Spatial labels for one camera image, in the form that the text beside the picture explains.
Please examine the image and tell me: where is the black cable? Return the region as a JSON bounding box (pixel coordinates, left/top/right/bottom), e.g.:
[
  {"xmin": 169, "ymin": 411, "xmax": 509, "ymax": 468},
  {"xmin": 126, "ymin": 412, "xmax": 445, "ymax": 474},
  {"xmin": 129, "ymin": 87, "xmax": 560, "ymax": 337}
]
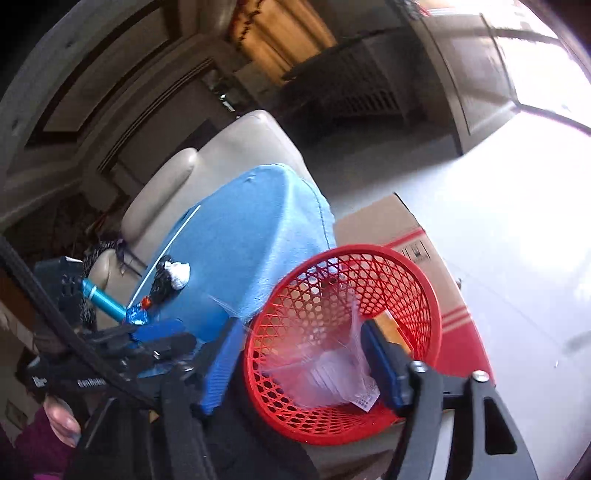
[{"xmin": 0, "ymin": 234, "xmax": 160, "ymax": 411}]

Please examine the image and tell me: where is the dark wooden cabinet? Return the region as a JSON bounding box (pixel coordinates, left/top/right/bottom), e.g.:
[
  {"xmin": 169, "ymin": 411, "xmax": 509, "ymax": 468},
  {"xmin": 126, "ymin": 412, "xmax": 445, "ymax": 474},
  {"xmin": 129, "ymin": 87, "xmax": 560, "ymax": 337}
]
[{"xmin": 283, "ymin": 28, "xmax": 419, "ymax": 125}]

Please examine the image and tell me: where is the white thin strip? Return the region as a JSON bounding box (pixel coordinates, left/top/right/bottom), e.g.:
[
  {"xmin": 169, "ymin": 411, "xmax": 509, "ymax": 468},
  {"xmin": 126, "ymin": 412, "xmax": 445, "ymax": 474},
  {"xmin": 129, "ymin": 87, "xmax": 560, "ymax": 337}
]
[{"xmin": 126, "ymin": 203, "xmax": 204, "ymax": 309}]

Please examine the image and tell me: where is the blue table cloth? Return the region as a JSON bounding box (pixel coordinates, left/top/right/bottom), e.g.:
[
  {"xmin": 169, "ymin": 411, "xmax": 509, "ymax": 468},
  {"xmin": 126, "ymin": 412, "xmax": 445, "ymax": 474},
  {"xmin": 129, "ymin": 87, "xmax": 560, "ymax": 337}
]
[{"xmin": 128, "ymin": 164, "xmax": 335, "ymax": 342}]

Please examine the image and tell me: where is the beige leather sofa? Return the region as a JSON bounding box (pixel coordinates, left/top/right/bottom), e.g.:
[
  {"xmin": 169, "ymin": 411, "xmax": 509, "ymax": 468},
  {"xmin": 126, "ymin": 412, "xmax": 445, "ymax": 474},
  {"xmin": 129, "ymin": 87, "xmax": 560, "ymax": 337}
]
[{"xmin": 89, "ymin": 110, "xmax": 312, "ymax": 304}]

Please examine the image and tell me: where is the black wrapper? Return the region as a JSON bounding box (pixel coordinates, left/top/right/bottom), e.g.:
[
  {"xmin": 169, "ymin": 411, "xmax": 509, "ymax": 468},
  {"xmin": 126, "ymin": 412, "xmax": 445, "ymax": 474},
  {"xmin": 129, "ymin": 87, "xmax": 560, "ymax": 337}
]
[{"xmin": 149, "ymin": 255, "xmax": 175, "ymax": 305}]

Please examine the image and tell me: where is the black white patterned cloth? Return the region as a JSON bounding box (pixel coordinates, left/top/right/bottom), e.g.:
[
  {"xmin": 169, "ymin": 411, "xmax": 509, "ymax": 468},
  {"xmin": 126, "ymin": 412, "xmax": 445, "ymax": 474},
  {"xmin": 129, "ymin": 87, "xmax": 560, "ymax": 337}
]
[{"xmin": 82, "ymin": 237, "xmax": 129, "ymax": 278}]

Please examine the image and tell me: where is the blue wrapper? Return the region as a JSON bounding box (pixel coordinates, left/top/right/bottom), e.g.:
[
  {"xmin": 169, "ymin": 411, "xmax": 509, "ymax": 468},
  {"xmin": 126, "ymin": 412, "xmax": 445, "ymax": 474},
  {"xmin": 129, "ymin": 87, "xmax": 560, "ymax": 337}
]
[{"xmin": 124, "ymin": 304, "xmax": 149, "ymax": 326}]

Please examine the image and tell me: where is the clear plastic bag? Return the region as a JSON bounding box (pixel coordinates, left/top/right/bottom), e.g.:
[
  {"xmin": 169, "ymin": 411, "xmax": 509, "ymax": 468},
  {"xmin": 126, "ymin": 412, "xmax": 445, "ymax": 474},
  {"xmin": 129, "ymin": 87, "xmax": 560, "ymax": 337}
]
[{"xmin": 259, "ymin": 282, "xmax": 380, "ymax": 412}]

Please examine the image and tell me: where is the red mesh waste basket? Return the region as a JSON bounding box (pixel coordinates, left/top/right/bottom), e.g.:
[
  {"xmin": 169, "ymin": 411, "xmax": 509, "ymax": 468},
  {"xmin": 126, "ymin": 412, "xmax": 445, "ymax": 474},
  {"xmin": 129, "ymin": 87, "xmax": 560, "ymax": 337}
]
[{"xmin": 243, "ymin": 244, "xmax": 442, "ymax": 446}]

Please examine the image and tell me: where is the person's left hand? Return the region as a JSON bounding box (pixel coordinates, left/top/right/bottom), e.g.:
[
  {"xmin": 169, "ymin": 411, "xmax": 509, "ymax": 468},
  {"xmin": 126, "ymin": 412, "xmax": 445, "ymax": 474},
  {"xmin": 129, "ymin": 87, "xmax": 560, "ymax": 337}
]
[{"xmin": 43, "ymin": 396, "xmax": 81, "ymax": 448}]

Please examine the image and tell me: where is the brown cardboard box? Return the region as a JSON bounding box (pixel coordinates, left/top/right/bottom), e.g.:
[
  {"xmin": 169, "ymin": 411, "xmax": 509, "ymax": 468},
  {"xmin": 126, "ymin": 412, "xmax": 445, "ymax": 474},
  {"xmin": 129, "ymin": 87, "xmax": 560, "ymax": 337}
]
[{"xmin": 332, "ymin": 193, "xmax": 495, "ymax": 388}]

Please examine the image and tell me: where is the blue metal bottle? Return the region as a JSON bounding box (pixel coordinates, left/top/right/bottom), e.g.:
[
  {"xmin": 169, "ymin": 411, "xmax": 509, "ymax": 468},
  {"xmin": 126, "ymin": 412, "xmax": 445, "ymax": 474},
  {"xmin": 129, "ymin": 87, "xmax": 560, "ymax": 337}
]
[{"xmin": 81, "ymin": 278, "xmax": 126, "ymax": 323}]

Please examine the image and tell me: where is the white tissue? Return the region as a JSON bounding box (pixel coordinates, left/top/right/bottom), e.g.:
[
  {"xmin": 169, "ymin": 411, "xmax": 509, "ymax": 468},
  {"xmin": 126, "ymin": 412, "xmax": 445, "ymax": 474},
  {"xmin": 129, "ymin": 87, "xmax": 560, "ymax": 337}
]
[{"xmin": 164, "ymin": 261, "xmax": 190, "ymax": 291}]

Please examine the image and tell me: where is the yellow curtain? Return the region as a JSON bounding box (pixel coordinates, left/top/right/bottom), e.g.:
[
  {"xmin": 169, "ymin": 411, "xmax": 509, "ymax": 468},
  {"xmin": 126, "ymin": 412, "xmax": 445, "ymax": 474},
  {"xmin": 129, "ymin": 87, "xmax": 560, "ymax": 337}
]
[{"xmin": 228, "ymin": 0, "xmax": 337, "ymax": 85}]

